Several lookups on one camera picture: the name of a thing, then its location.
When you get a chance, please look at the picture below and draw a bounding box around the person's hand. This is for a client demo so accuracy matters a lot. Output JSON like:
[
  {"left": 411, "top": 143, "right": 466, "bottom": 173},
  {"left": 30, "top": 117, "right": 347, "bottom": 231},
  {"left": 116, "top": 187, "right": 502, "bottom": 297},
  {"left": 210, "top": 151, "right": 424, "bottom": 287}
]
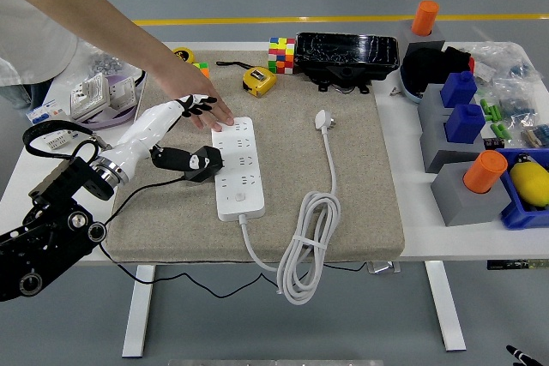
[{"left": 148, "top": 56, "right": 235, "bottom": 132}]

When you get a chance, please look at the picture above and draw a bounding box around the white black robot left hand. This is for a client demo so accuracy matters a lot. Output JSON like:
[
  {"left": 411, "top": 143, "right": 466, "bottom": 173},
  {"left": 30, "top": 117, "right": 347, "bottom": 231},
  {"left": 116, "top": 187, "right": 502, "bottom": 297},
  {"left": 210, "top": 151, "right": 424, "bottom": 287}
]
[{"left": 99, "top": 94, "right": 218, "bottom": 179}]

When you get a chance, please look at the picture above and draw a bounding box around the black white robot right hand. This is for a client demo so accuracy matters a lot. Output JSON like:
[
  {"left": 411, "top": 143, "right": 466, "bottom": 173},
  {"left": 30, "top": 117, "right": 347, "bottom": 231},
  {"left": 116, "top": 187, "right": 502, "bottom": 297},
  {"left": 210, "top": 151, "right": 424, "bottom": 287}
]
[{"left": 505, "top": 344, "right": 546, "bottom": 366}]

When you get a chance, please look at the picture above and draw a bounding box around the black plug adapter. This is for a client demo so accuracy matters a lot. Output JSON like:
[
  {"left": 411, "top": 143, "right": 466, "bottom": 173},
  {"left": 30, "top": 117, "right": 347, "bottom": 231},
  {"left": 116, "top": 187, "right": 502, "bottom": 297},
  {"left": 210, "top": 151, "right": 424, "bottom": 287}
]
[{"left": 182, "top": 145, "right": 225, "bottom": 183}]

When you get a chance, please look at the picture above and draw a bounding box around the white power strip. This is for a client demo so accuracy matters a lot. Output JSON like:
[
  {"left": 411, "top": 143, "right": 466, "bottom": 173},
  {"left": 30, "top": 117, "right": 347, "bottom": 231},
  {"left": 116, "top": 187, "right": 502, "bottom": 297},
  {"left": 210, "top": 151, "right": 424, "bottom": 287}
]
[{"left": 209, "top": 116, "right": 267, "bottom": 222}]

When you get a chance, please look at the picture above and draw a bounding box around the thin black adapter cord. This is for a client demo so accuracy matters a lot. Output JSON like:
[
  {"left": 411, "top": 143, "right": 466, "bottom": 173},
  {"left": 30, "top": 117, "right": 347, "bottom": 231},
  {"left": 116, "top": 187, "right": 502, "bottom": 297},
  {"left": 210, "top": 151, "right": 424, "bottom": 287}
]
[{"left": 98, "top": 175, "right": 374, "bottom": 300}]

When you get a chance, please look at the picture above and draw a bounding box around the yellow tape measure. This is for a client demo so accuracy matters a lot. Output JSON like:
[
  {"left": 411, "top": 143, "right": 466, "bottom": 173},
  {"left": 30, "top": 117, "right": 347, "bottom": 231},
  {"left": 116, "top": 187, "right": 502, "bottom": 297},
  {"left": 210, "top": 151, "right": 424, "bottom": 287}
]
[
  {"left": 215, "top": 59, "right": 278, "bottom": 99},
  {"left": 133, "top": 47, "right": 196, "bottom": 87}
]

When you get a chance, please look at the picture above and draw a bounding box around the purple tray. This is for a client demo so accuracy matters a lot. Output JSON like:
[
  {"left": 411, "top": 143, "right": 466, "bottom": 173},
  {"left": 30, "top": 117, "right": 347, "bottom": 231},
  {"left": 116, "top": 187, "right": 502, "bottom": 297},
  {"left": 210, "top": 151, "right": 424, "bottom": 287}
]
[{"left": 79, "top": 74, "right": 141, "bottom": 131}]

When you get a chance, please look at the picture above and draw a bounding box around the clear bag of grey screws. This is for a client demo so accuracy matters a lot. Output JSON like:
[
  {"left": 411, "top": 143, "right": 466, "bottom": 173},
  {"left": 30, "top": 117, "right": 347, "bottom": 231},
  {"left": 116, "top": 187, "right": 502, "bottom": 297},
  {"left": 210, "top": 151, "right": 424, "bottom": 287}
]
[{"left": 79, "top": 42, "right": 145, "bottom": 80}]

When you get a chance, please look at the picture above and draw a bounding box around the white table leg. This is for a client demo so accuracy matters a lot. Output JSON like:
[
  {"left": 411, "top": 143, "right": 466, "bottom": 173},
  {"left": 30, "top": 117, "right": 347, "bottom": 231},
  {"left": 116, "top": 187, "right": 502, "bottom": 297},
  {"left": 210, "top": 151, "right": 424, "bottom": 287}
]
[
  {"left": 424, "top": 261, "right": 468, "bottom": 352},
  {"left": 122, "top": 265, "right": 155, "bottom": 358}
]

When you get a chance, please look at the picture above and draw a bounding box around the black label strip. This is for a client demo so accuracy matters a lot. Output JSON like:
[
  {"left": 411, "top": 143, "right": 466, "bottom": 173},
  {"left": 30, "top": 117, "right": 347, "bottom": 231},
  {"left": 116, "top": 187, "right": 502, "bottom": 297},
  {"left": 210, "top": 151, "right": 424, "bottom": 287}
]
[{"left": 486, "top": 259, "right": 549, "bottom": 271}]

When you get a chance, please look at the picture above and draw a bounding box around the white circuit breaker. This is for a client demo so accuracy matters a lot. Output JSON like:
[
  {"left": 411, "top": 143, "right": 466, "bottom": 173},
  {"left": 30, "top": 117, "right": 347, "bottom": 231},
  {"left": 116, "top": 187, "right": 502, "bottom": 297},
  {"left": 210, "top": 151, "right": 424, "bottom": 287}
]
[{"left": 25, "top": 99, "right": 81, "bottom": 152}]

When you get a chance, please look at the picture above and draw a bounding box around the blue plastic bin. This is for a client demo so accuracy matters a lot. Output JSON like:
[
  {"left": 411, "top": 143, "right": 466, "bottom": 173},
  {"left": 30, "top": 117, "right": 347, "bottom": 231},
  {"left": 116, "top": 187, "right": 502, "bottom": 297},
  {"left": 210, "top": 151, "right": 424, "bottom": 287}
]
[{"left": 495, "top": 147, "right": 549, "bottom": 231}]

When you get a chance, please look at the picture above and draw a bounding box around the person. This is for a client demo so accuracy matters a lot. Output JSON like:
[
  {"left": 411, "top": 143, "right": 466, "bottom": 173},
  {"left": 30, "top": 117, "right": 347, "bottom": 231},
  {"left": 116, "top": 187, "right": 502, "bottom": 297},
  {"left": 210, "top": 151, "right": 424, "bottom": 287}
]
[{"left": 0, "top": 0, "right": 81, "bottom": 111}]

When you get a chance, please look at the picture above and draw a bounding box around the black device with cracked screen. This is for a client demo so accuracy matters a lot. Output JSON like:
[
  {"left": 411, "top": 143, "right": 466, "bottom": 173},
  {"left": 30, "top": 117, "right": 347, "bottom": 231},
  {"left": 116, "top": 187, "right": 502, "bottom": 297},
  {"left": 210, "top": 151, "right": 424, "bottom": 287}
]
[{"left": 294, "top": 31, "right": 400, "bottom": 95}]

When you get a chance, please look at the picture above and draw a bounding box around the yellow toy fruit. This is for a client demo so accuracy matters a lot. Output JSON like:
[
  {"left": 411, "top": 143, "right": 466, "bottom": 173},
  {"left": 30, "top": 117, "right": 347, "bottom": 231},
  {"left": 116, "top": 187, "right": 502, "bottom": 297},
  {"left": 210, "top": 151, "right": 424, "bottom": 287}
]
[{"left": 509, "top": 152, "right": 549, "bottom": 207}]

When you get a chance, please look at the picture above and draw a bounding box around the orange cylinder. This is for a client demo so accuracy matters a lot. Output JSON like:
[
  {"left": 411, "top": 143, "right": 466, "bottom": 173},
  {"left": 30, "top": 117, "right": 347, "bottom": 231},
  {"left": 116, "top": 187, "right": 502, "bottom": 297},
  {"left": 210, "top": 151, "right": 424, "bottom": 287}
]
[
  {"left": 410, "top": 0, "right": 440, "bottom": 37},
  {"left": 462, "top": 150, "right": 509, "bottom": 194}
]

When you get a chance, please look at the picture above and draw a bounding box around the grey-brown mat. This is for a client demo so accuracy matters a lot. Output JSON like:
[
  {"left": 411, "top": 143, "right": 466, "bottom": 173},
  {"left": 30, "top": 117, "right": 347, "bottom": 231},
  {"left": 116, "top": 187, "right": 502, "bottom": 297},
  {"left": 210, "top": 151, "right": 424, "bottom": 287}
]
[{"left": 106, "top": 49, "right": 407, "bottom": 264}]

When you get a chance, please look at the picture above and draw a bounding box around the clear bag of brown parts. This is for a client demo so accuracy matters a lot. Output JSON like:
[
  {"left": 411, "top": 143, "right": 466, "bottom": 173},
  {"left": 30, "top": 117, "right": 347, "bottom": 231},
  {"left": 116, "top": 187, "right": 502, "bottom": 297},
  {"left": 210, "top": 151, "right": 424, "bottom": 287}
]
[{"left": 520, "top": 123, "right": 549, "bottom": 149}]

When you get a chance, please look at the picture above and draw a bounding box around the light blue bowl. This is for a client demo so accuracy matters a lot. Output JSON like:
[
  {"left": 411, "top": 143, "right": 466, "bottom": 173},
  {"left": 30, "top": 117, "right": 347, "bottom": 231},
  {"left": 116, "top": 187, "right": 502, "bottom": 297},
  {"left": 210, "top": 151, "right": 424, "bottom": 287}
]
[{"left": 398, "top": 65, "right": 424, "bottom": 105}]

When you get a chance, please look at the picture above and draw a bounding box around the black cloth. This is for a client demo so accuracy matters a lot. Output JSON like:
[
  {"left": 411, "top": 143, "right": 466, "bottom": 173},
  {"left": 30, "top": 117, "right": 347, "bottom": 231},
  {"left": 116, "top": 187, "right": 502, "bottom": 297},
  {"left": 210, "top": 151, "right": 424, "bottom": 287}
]
[{"left": 402, "top": 45, "right": 475, "bottom": 95}]

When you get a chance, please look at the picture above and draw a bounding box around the blue block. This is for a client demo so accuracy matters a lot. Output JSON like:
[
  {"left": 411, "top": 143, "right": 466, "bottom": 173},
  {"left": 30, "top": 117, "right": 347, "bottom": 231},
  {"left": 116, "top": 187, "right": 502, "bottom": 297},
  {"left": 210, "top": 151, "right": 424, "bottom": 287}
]
[
  {"left": 440, "top": 69, "right": 479, "bottom": 109},
  {"left": 443, "top": 103, "right": 486, "bottom": 145}
]

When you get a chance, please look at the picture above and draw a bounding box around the clear bag of dark parts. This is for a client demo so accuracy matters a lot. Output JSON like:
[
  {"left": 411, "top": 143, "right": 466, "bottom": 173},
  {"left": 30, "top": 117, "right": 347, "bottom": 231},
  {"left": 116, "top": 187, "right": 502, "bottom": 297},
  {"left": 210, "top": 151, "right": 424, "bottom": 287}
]
[{"left": 497, "top": 91, "right": 540, "bottom": 123}]

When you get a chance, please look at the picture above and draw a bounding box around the clear bag of blue parts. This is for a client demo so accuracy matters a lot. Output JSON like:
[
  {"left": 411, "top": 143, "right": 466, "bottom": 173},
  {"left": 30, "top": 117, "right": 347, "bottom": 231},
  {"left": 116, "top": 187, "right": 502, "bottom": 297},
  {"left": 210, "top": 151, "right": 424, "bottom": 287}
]
[{"left": 492, "top": 42, "right": 544, "bottom": 88}]

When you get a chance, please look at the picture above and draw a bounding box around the clear bag with white label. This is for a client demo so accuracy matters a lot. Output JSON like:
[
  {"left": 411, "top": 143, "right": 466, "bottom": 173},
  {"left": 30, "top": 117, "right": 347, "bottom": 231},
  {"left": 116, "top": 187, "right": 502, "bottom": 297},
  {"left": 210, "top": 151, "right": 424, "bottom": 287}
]
[{"left": 469, "top": 46, "right": 498, "bottom": 84}]

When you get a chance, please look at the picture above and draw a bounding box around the white wall switch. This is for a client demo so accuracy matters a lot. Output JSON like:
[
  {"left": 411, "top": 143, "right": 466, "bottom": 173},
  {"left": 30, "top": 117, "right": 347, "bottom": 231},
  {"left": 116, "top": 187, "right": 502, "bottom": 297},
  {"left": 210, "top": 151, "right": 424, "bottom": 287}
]
[{"left": 109, "top": 76, "right": 138, "bottom": 111}]

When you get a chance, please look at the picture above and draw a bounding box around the white wall socket stack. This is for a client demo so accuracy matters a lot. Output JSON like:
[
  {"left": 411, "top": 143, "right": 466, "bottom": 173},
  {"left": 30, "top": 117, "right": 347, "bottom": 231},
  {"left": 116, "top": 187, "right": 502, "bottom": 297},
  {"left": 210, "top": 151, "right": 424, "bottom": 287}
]
[{"left": 69, "top": 73, "right": 111, "bottom": 123}]

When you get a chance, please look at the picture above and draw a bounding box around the white power cord with plug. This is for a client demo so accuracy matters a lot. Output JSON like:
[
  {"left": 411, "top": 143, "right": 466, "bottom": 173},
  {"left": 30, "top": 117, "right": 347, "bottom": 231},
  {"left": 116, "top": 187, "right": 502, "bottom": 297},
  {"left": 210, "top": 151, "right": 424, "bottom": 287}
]
[{"left": 238, "top": 108, "right": 343, "bottom": 307}]

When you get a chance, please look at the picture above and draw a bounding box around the metal bracket under table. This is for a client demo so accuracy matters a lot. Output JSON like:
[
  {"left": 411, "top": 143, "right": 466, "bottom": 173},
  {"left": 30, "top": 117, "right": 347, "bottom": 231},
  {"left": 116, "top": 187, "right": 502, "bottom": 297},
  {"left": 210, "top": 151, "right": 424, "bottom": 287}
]
[{"left": 367, "top": 261, "right": 402, "bottom": 275}]

